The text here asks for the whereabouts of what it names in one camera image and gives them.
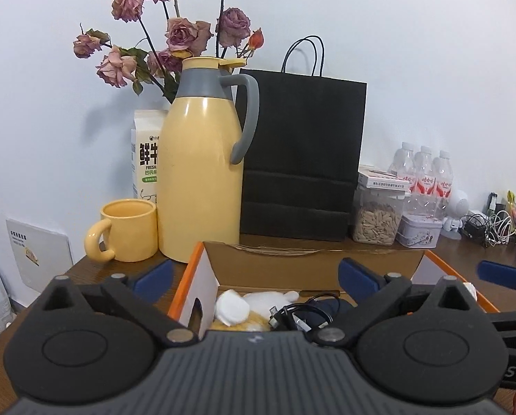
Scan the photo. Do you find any thin black charging cable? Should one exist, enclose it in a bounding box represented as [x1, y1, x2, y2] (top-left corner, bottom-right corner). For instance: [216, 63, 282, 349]
[267, 294, 342, 334]

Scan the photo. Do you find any yellow white plush toy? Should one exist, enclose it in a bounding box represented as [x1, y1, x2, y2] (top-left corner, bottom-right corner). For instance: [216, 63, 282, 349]
[209, 290, 299, 332]

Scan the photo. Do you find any navy zipper pouch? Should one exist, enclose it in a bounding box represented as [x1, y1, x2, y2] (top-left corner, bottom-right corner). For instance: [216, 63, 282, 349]
[313, 298, 354, 320]

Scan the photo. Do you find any large white jar lid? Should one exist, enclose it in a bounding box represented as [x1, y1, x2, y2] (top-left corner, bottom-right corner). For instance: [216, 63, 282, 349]
[215, 289, 250, 327]

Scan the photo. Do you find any yellow mug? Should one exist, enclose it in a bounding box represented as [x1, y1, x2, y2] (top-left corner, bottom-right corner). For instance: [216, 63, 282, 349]
[84, 199, 159, 263]

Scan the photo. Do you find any clear seed container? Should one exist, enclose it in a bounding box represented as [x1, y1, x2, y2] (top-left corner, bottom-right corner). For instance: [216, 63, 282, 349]
[351, 185, 405, 246]

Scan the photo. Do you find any red cardboard box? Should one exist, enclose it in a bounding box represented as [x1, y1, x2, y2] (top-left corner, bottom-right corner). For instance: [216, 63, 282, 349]
[166, 240, 501, 339]

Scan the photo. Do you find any white tin box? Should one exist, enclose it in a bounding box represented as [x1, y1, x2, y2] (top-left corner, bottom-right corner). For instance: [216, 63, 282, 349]
[396, 214, 443, 249]

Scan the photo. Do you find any white robot figurine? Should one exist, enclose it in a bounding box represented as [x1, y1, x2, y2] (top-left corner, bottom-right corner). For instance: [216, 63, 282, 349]
[441, 189, 470, 241]

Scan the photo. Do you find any small white box on container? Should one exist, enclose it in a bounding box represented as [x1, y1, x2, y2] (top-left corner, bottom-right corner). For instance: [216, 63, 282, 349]
[358, 165, 410, 192]

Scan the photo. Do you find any water bottle middle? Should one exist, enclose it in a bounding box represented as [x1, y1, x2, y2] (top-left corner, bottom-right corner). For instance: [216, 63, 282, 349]
[411, 146, 435, 216]

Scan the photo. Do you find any water bottle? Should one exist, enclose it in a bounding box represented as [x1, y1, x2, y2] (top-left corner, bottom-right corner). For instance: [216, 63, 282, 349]
[432, 150, 454, 219]
[388, 141, 416, 185]
[411, 146, 435, 216]

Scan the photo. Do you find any black paper bag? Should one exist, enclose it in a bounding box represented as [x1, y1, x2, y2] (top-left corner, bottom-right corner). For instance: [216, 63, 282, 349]
[233, 35, 369, 243]

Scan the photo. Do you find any water bottle right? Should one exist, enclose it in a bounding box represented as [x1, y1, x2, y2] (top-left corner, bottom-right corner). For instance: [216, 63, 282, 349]
[432, 150, 454, 219]

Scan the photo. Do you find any water bottle left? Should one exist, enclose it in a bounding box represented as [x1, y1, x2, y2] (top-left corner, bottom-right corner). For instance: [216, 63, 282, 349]
[388, 141, 416, 185]

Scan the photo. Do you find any white milk carton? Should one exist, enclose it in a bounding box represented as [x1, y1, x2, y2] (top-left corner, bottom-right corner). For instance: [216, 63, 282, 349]
[130, 110, 168, 202]

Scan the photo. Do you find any yellow thermos jug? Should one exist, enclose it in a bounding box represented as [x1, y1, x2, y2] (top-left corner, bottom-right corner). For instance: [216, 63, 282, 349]
[157, 56, 260, 263]

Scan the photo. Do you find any dried pink rose bouquet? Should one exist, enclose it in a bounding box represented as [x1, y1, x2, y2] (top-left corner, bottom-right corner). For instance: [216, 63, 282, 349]
[72, 0, 265, 102]

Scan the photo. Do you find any tangled cables pile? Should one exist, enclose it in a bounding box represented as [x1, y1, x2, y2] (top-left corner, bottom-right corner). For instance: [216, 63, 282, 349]
[460, 192, 516, 248]

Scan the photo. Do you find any white wall panel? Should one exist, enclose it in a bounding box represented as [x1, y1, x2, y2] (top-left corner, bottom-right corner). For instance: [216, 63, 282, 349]
[6, 218, 73, 292]

